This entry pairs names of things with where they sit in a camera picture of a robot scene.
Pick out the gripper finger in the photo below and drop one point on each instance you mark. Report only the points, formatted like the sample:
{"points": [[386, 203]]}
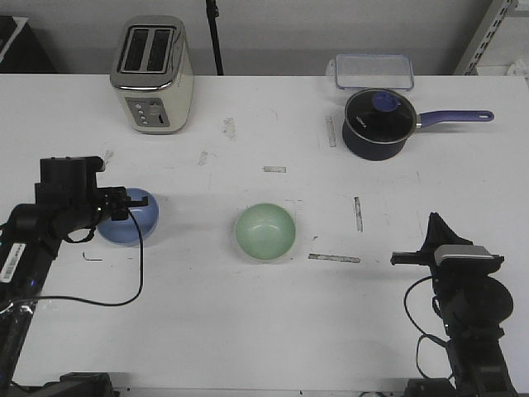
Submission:
{"points": [[439, 233], [134, 203]]}

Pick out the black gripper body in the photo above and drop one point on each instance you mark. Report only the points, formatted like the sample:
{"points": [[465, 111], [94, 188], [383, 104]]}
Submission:
{"points": [[427, 259], [69, 186]]}

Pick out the blue bowl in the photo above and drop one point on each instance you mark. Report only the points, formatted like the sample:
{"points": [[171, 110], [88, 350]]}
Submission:
{"points": [[124, 232]]}

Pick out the green bowl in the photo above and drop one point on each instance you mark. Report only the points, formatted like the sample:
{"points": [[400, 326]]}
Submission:
{"points": [[265, 231]]}

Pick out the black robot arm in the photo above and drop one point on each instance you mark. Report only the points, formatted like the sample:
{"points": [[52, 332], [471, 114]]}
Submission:
{"points": [[471, 305], [30, 242]]}

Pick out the small metal hex key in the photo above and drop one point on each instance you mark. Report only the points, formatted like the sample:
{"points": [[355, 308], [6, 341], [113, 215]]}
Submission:
{"points": [[89, 258]]}

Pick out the dark blue saucepan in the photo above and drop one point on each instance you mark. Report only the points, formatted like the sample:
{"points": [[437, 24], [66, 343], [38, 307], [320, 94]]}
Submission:
{"points": [[383, 151]]}

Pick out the glass pot lid blue knob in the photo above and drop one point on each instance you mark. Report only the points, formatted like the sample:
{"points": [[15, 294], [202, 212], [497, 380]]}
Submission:
{"points": [[380, 116]]}

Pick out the cream and chrome toaster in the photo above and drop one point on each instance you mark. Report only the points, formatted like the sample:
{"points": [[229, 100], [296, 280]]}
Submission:
{"points": [[152, 74]]}

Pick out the clear plastic food container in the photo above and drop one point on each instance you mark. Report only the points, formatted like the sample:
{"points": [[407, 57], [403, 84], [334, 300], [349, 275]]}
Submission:
{"points": [[355, 71]]}

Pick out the black tripod pole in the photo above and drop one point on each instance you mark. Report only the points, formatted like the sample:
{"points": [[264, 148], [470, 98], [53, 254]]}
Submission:
{"points": [[212, 13]]}

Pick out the grey metal shelf upright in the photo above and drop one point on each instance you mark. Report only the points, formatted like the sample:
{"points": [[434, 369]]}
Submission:
{"points": [[484, 33]]}

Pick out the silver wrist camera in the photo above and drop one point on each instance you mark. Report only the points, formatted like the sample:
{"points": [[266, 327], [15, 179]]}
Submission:
{"points": [[445, 253]]}

